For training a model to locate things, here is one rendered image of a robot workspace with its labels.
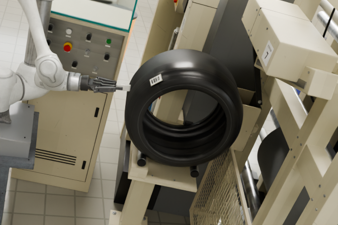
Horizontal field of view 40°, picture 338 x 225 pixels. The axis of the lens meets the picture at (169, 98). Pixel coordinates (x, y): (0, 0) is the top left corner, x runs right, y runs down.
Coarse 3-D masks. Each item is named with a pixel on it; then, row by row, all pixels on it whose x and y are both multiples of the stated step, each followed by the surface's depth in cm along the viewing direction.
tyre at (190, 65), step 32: (160, 64) 216; (192, 64) 211; (128, 96) 220; (224, 96) 212; (128, 128) 223; (160, 128) 253; (192, 128) 254; (224, 128) 244; (160, 160) 230; (192, 160) 230
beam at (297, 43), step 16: (256, 0) 215; (272, 0) 222; (256, 16) 208; (272, 16) 198; (288, 16) 206; (304, 16) 214; (256, 32) 203; (272, 32) 183; (288, 32) 185; (304, 32) 191; (256, 48) 198; (288, 48) 174; (304, 48) 174; (320, 48) 179; (272, 64) 177; (288, 64) 177; (304, 64) 178; (320, 64) 178
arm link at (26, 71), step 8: (40, 0) 238; (48, 0) 239; (40, 8) 240; (48, 8) 242; (40, 16) 242; (48, 16) 245; (48, 24) 248; (32, 40) 247; (32, 48) 248; (32, 56) 250; (24, 64) 252; (32, 64) 252; (16, 72) 255; (24, 72) 251; (32, 72) 251; (24, 80) 251; (32, 80) 252; (24, 88) 250; (32, 88) 254; (40, 88) 258; (24, 96) 252; (32, 96) 257; (40, 96) 263
